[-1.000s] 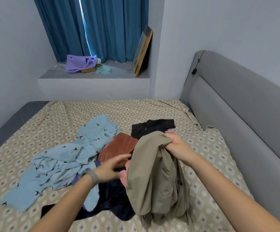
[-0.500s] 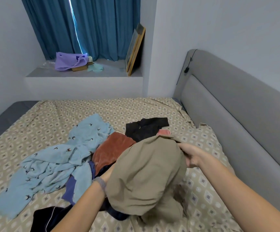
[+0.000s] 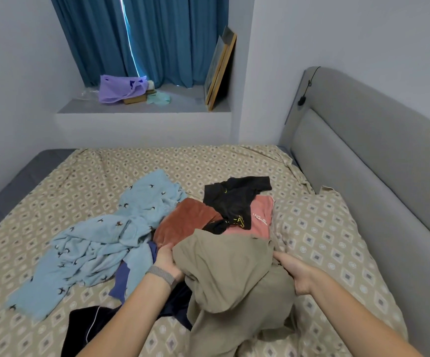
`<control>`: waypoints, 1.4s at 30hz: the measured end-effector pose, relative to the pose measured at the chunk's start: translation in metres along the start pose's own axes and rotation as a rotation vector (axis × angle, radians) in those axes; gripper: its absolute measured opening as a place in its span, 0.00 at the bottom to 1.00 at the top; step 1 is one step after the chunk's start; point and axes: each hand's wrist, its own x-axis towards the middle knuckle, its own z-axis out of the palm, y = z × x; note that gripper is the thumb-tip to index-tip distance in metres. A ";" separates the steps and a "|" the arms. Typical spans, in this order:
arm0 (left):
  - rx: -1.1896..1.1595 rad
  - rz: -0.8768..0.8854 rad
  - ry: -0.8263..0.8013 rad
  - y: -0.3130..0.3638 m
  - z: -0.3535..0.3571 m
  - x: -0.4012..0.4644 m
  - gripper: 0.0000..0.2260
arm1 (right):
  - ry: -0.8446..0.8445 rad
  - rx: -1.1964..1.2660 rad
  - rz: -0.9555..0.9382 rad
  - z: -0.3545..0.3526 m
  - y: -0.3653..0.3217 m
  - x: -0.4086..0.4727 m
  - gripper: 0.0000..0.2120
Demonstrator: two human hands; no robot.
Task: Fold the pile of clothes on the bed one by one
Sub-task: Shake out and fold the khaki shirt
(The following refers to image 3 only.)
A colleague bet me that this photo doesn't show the person's left hand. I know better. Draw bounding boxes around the person's left hand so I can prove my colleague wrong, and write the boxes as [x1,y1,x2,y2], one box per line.
[151,243,185,284]

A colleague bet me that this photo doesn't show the person's right hand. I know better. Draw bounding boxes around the person's right hand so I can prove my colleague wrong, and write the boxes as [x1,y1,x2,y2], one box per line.
[273,250,317,297]

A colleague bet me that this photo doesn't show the light blue fleece garment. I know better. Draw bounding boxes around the light blue fleece garment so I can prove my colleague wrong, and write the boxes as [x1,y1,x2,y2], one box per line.
[123,240,157,302]

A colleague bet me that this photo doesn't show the rust brown garment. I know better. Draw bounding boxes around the rust brown garment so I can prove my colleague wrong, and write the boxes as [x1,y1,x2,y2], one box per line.
[152,197,224,250]

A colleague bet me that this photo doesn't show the purple-blue garment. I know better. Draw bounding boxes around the purple-blue garment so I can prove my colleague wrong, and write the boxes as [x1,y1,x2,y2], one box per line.
[108,241,160,304]

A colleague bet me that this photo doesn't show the olive green trousers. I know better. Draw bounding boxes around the olive green trousers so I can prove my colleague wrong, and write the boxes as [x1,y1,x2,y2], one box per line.
[171,228,299,357]

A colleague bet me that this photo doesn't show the pink shirt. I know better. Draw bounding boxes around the pink shirt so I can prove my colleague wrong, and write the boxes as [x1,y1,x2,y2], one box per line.
[225,193,276,243]

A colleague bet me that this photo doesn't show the light blue fleece pajama pants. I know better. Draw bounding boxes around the light blue fleece pajama pants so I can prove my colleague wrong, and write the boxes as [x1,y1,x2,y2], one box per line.
[4,169,188,323]

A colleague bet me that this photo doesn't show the black garment yellow print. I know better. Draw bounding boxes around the black garment yellow print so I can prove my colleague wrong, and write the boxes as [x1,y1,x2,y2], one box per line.
[202,175,274,236]

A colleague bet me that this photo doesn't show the navy velvet garment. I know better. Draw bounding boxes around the navy velvet garment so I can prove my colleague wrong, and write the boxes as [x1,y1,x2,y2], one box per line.
[59,279,195,357]

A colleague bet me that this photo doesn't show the bed with patterned beige sheet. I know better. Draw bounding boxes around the bed with patterned beige sheet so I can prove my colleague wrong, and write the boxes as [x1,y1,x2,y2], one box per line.
[0,66,430,357]

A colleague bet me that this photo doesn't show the person's right forearm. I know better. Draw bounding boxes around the person's right forearm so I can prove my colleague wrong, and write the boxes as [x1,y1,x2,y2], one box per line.
[303,270,425,357]

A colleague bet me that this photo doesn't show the person's left forearm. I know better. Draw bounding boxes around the person's left forearm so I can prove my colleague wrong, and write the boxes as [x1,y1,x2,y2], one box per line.
[77,275,174,357]

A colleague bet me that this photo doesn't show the grey band wristwatch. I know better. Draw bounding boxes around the grey band wristwatch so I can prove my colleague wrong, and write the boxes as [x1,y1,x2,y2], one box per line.
[144,264,179,290]

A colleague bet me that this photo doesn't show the patterned beige pillow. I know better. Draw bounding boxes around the patterned beige pillow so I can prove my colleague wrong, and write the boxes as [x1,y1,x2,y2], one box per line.
[273,185,410,357]

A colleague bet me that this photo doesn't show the grey upholstered headboard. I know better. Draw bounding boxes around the grey upholstered headboard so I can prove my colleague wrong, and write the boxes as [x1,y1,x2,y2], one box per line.
[277,66,430,357]

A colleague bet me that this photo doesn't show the teal small item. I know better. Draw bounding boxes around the teal small item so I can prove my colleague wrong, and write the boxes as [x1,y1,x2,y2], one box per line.
[145,90,173,108]

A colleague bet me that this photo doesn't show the small wooden box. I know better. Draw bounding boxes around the small wooden box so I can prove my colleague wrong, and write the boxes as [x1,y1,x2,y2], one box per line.
[123,93,148,106]

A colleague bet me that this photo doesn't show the purple cloth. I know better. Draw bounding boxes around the purple cloth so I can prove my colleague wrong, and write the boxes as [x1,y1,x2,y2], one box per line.
[97,74,149,106]

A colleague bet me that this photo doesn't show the clear plastic bag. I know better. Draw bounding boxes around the clear plastic bag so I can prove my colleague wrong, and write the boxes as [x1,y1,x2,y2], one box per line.
[77,87,101,102]

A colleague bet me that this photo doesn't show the leaning wooden picture frames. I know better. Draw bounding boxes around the leaning wooden picture frames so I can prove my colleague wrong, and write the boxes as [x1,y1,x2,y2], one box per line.
[203,26,239,112]

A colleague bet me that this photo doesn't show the blue curtain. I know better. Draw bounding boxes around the blue curtain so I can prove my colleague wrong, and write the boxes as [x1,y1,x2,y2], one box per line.
[48,0,231,89]

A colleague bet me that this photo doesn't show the black cable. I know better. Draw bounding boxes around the black cable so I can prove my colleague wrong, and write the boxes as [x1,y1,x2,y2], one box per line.
[296,67,320,108]

